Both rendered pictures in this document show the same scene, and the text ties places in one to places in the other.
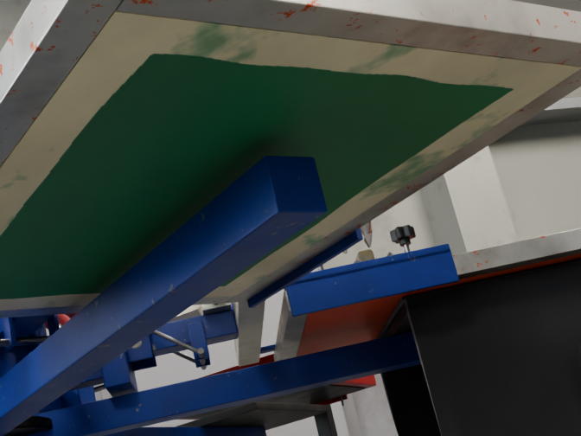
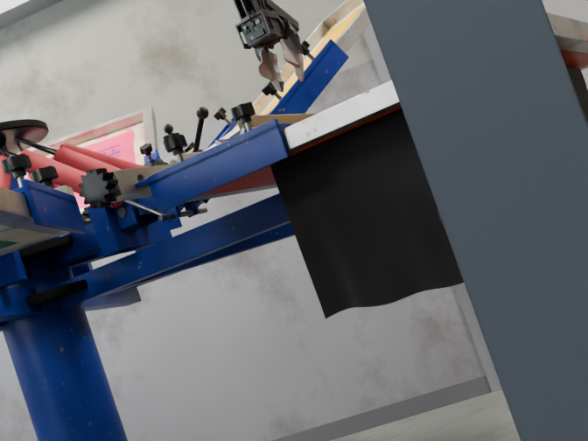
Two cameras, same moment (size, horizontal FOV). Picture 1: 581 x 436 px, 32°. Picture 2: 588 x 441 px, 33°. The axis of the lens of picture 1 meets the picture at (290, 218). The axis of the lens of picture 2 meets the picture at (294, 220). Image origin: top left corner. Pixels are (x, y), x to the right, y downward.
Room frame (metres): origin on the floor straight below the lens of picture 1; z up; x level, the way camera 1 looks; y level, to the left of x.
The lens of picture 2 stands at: (0.36, -1.25, 0.72)
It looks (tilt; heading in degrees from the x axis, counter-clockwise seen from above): 4 degrees up; 37
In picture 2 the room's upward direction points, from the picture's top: 19 degrees counter-clockwise
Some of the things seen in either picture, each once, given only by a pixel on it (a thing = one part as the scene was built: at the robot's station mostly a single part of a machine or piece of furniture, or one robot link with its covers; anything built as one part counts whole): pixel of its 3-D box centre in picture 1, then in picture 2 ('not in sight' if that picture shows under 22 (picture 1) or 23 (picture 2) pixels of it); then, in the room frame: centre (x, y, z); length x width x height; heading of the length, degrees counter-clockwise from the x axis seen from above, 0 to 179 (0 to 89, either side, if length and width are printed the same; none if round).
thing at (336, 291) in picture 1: (370, 283); (221, 166); (1.72, -0.11, 0.97); 0.30 x 0.05 x 0.07; 97
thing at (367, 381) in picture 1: (274, 387); not in sight; (3.20, 0.18, 1.06); 0.61 x 0.46 x 0.12; 157
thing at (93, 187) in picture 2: not in sight; (103, 187); (1.62, 0.09, 1.02); 0.07 x 0.06 x 0.07; 97
